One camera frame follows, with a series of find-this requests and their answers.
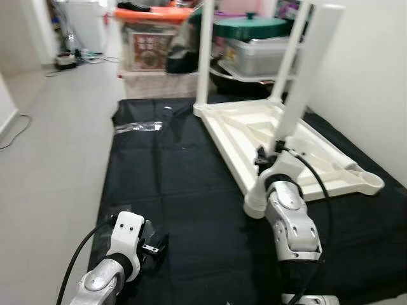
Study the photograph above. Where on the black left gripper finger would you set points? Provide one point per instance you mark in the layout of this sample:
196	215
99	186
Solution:
156	246

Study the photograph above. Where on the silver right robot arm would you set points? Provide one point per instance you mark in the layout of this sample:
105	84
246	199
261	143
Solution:
289	222

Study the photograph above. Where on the black tablecloth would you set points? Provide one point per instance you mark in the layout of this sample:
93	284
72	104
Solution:
191	190

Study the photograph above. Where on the black wok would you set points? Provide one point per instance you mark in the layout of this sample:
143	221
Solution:
222	81

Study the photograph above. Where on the clear plastic storage box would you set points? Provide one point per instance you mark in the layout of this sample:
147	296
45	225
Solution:
261	57

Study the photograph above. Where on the clear tape strip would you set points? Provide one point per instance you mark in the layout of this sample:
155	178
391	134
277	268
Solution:
140	127

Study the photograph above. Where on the beige cloth covered bench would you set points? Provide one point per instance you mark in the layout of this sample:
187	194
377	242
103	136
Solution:
159	84

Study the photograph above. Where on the black plastic bag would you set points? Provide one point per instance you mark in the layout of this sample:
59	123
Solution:
184	51

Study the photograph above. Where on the green pot lid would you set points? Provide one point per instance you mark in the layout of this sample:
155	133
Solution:
251	27

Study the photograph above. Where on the red printed cardboard box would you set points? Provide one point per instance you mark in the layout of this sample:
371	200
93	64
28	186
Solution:
149	51

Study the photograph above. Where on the orange box lid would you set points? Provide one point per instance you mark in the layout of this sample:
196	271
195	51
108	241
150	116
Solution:
152	13

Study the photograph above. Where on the small black flat item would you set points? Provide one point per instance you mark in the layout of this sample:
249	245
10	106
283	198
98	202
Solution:
133	6

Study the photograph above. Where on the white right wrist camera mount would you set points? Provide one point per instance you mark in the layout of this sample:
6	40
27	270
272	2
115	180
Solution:
280	166

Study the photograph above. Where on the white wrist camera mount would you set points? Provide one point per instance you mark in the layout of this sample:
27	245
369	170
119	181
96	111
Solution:
280	166
127	232

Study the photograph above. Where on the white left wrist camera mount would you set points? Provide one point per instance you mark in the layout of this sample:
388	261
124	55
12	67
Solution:
127	232

